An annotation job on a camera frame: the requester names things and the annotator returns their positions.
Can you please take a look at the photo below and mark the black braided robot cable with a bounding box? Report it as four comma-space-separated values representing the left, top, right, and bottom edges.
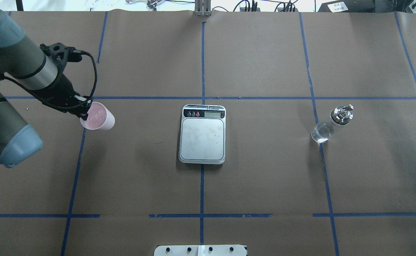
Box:
0, 50, 98, 111

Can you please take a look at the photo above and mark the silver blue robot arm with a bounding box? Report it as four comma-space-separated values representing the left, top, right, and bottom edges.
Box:
0, 9, 98, 168

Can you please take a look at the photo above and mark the aluminium frame post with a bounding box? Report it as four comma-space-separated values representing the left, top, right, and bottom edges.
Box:
194, 0, 212, 17

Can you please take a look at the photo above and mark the glass sauce bottle metal cap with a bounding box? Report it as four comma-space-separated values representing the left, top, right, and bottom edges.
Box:
311, 104, 354, 144

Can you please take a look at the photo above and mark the black box white label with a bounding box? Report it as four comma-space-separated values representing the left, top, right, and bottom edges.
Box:
317, 0, 376, 13

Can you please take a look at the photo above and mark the silver digital kitchen scale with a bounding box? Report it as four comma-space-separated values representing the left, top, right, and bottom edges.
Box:
178, 104, 226, 164

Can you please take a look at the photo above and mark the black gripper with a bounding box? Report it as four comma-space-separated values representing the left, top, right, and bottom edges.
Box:
33, 73, 92, 120

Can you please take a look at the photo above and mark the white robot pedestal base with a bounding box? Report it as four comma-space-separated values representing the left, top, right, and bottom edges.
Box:
154, 244, 248, 256

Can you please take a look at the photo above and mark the pink plastic cup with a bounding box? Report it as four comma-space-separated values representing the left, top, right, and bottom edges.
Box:
79, 102, 116, 130

